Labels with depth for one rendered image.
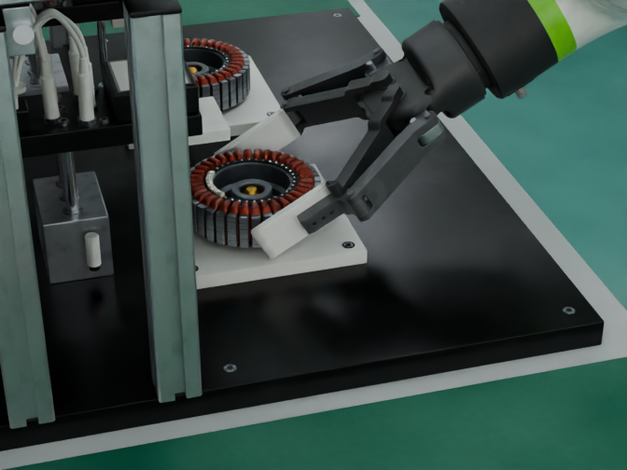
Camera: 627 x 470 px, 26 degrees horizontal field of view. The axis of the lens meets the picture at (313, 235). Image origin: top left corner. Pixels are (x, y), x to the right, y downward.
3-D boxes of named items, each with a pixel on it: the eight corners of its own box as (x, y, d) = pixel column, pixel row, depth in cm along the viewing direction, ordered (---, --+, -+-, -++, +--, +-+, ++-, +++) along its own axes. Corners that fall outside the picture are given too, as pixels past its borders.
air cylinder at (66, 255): (101, 228, 112) (95, 169, 109) (115, 275, 106) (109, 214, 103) (38, 236, 111) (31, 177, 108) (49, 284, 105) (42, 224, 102)
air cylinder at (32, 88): (64, 103, 132) (59, 51, 129) (75, 138, 126) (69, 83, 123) (11, 110, 131) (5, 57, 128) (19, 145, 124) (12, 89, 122)
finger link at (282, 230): (343, 206, 106) (346, 211, 105) (269, 255, 106) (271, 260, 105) (325, 179, 104) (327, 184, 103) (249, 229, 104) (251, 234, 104)
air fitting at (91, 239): (100, 263, 105) (97, 229, 103) (103, 270, 104) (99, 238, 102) (86, 265, 105) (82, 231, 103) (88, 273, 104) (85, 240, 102)
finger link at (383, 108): (409, 118, 110) (423, 118, 109) (346, 221, 105) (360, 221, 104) (387, 84, 108) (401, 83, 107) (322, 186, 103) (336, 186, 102)
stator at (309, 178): (299, 175, 117) (299, 137, 115) (338, 241, 108) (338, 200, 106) (172, 193, 114) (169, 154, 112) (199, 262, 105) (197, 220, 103)
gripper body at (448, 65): (504, 111, 108) (406, 176, 108) (465, 68, 114) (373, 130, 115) (465, 40, 103) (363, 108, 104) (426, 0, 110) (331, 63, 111)
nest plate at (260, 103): (250, 65, 139) (249, 54, 139) (287, 129, 127) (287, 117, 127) (104, 82, 136) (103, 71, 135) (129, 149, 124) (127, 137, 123)
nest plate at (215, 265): (314, 174, 120) (314, 162, 119) (367, 263, 107) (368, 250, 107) (146, 198, 116) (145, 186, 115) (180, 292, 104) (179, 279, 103)
